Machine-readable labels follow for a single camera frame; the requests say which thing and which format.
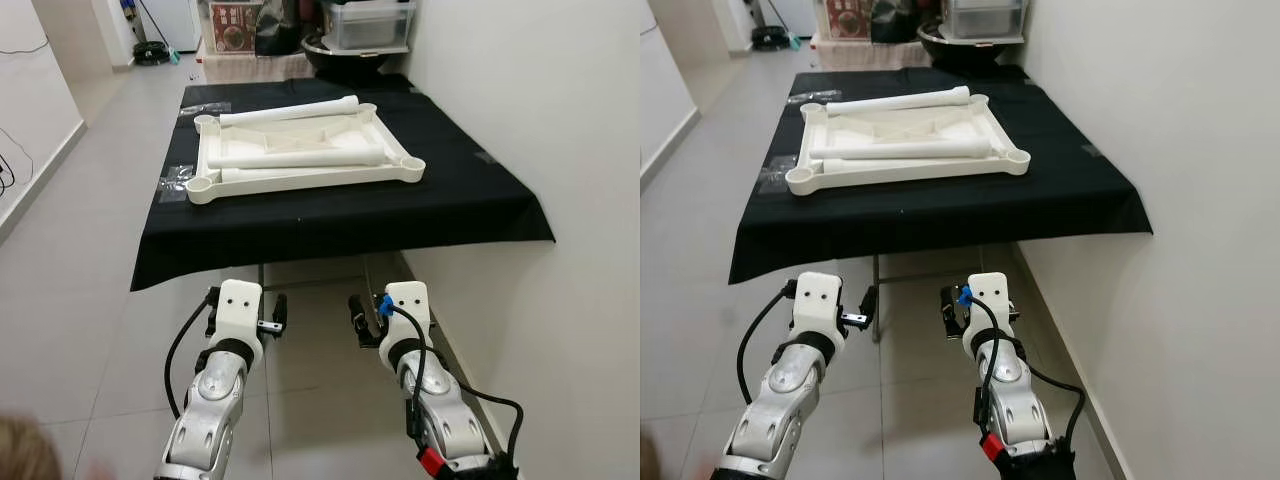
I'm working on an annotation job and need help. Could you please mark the red printed box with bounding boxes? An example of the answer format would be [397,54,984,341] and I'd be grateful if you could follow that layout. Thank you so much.
[207,0,263,53]
[822,0,873,41]

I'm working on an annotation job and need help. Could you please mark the black wok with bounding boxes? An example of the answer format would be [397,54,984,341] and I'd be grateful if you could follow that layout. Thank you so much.
[300,35,411,81]
[917,22,1026,71]

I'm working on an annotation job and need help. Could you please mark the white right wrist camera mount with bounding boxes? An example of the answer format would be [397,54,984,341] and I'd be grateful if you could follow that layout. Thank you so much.
[383,281,433,346]
[965,272,1013,336]

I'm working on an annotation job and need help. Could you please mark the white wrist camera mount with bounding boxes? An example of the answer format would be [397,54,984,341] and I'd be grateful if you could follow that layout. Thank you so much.
[383,281,433,346]
[790,272,846,351]
[965,272,1013,336]
[215,280,264,361]

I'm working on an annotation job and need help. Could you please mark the beige patterned cloth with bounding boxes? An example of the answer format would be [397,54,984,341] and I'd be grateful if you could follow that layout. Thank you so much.
[195,50,311,86]
[810,35,926,71]

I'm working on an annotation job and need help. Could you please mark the black wall cable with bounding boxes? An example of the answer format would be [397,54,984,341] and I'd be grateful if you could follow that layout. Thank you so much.
[0,125,36,196]

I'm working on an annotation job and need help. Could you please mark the white appliance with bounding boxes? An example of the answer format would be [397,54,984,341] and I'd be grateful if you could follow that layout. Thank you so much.
[140,0,201,51]
[770,0,816,36]

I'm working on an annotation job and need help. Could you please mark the black bag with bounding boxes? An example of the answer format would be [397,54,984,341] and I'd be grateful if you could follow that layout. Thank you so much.
[870,0,941,43]
[255,0,321,56]

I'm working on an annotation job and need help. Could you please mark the clear plastic storage box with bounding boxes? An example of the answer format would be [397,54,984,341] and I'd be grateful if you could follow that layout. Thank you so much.
[325,0,416,51]
[945,0,1029,41]

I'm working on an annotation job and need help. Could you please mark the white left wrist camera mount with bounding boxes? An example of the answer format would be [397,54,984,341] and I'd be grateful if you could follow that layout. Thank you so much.
[790,272,846,351]
[215,280,264,361]

